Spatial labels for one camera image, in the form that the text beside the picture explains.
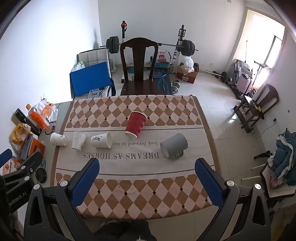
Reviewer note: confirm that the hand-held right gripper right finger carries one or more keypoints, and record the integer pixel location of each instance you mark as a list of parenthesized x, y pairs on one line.
[(209, 183)]

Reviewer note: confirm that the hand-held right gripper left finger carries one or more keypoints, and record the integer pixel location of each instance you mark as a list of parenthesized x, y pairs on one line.
[(85, 180)]

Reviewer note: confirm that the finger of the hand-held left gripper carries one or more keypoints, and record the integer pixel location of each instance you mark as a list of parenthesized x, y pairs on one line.
[(32, 163), (5, 155)]

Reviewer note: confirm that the white printed paper cup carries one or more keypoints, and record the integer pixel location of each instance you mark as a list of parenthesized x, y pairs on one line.
[(100, 140)]

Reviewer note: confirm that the grey mug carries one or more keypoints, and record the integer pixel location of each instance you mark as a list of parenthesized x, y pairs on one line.
[(174, 143)]

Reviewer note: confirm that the red ribbed paper cup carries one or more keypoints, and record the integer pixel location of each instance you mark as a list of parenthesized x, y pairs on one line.
[(135, 125)]

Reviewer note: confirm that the orange printed packet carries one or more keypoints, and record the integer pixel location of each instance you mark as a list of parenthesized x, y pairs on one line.
[(10, 165)]

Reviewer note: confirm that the black round disc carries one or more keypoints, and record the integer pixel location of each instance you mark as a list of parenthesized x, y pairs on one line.
[(41, 175)]

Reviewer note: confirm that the orange box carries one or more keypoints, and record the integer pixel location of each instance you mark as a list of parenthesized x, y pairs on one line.
[(37, 146)]

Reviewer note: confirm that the grey flat box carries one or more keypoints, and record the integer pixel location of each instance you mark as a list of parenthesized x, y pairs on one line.
[(27, 146)]

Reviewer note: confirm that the yellow plastic bag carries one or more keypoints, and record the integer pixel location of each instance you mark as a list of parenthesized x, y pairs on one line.
[(19, 134)]

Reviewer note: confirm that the long black box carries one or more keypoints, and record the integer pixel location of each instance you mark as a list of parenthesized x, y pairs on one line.
[(26, 120)]

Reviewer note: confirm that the orange drink bottle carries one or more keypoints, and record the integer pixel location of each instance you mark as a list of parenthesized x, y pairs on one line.
[(37, 117)]

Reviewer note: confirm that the crumpled white plastic bag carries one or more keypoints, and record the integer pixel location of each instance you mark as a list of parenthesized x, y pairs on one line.
[(52, 113)]

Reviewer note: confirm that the checkered printed tablecloth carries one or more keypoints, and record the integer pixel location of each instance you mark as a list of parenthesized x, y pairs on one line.
[(138, 166)]

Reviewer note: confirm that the black tripod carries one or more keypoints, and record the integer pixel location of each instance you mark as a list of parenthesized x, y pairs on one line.
[(263, 154)]

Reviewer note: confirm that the white stool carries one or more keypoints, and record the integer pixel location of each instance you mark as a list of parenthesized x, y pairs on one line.
[(275, 192)]

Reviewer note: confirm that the pile of clothes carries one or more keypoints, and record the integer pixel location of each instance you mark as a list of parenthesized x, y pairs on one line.
[(285, 160)]

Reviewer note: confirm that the clear plastic container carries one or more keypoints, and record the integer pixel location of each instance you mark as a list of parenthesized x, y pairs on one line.
[(95, 93)]

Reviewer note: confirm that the small dumbbell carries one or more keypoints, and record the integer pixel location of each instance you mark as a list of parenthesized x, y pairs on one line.
[(175, 87)]

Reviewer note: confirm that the blue board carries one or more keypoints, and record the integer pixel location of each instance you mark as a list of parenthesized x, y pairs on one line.
[(90, 78)]

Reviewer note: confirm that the dark wooden armchair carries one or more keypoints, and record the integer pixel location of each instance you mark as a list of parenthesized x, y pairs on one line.
[(268, 97)]

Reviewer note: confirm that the long barbell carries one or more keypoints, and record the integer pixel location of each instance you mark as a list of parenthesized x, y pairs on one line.
[(223, 76)]

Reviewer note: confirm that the red cardboard box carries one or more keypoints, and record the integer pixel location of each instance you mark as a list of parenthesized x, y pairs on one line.
[(188, 76)]

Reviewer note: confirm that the dark wooden chair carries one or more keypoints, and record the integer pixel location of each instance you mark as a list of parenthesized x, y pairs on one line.
[(141, 87)]

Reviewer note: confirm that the folded exercise machine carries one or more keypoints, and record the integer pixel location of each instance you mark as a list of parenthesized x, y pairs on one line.
[(242, 78)]

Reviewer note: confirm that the blue racket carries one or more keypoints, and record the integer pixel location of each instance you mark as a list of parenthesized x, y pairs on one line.
[(163, 80)]

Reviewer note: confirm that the white padded chair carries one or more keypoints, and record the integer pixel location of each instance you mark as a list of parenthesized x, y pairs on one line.
[(92, 56)]

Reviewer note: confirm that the red and white plastic bag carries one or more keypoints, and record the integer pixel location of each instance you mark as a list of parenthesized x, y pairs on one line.
[(161, 57)]

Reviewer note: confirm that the barbell with black plates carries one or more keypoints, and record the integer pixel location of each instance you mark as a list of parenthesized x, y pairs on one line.
[(187, 47)]

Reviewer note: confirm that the white weight rack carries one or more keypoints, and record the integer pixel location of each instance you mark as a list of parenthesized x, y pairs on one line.
[(181, 39)]

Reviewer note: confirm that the window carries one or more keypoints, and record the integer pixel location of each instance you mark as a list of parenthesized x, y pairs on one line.
[(266, 46)]

